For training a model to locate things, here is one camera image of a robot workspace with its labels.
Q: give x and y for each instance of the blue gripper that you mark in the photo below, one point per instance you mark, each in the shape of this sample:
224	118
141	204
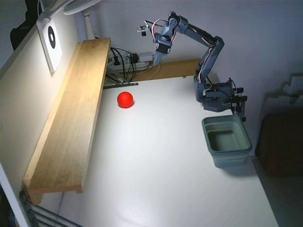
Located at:
162	48

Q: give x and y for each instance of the red ball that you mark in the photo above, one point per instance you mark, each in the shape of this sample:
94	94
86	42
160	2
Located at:
125	100

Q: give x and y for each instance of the blue robot arm with base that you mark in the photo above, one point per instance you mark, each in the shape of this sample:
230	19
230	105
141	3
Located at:
201	35

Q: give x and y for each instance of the grey plastic container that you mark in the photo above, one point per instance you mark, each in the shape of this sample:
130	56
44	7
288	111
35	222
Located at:
226	139

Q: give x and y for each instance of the white power strip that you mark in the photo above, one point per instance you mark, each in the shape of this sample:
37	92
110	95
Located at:
145	56

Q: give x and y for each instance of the short wooden plank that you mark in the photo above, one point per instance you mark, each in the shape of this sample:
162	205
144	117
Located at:
175	69

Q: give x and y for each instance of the white desk lamp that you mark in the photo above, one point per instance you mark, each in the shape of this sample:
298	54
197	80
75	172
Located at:
88	23

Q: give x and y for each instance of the black table clamp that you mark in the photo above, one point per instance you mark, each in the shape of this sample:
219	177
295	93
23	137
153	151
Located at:
239	106
238	90

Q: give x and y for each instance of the long wooden shelf board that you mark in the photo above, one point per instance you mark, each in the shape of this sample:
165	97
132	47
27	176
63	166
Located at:
71	118

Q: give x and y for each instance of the dark brown cabinet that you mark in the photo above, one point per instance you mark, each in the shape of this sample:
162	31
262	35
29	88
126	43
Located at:
281	144

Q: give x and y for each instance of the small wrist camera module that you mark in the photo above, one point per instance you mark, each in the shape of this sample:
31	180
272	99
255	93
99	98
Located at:
142	29

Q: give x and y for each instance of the metal shelf bracket rail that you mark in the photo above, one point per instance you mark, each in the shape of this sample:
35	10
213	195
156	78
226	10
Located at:
118	84

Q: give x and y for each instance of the grey metal frame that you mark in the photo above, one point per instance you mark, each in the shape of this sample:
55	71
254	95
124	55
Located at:
40	214

